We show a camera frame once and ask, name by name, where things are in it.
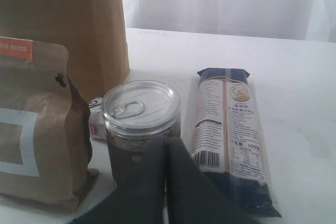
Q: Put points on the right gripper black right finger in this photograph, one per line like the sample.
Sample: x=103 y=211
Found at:
x=191 y=197

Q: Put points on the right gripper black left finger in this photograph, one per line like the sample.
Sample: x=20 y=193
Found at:
x=140 y=199

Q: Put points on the brown paper shopping bag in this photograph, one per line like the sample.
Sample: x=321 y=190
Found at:
x=93 y=31

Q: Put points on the dark blue pasta packet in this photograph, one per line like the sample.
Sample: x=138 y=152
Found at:
x=228 y=143

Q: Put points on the small white blue packet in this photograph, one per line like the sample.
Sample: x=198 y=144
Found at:
x=96 y=121

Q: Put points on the dark clear pull-tab jar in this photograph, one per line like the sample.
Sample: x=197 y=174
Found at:
x=133 y=114

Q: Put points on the brown kraft pouch orange label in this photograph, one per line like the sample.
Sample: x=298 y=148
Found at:
x=45 y=143

